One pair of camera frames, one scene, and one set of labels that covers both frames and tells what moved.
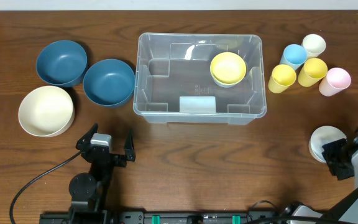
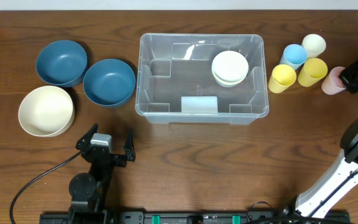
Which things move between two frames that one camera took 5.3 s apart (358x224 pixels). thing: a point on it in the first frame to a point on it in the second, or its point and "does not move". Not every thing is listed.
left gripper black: [111, 157] does not move
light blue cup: [294, 55] does not move
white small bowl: [321, 136] to [230, 66]
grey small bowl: [228, 85] does not move
